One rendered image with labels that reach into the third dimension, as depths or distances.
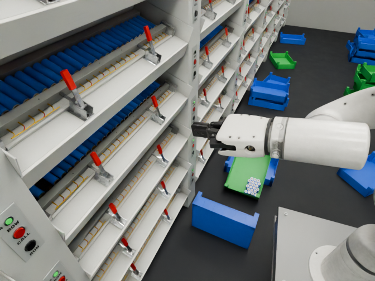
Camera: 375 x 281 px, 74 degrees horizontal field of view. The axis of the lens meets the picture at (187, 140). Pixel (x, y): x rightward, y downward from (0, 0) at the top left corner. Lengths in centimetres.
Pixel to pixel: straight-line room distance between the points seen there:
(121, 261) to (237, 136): 64
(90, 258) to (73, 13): 59
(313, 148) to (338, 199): 123
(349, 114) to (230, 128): 23
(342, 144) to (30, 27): 50
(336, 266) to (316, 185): 86
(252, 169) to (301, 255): 68
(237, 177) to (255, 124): 103
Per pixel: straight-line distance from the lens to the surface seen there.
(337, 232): 112
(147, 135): 75
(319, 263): 102
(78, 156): 67
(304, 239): 105
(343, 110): 58
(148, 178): 89
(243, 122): 54
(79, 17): 48
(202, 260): 130
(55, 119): 52
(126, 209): 83
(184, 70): 89
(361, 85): 251
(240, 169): 155
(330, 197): 169
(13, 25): 40
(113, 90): 58
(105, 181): 64
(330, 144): 49
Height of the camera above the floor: 120
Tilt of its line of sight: 41 degrees down
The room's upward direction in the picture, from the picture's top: straight up
